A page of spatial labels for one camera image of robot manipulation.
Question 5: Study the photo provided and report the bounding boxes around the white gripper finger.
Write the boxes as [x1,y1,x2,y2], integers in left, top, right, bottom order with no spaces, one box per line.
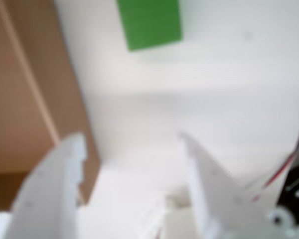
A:
[179,131,282,239]
[4,132,87,239]

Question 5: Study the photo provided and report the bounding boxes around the green cube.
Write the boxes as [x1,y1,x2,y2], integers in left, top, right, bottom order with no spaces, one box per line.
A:
[116,0,182,52]

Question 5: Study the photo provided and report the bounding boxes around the brown cardboard box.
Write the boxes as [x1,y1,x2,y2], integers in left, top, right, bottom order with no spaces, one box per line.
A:
[0,0,100,212]

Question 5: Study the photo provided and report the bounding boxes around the red servo wires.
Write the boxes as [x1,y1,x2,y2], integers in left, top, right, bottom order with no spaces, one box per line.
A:
[249,152,299,200]

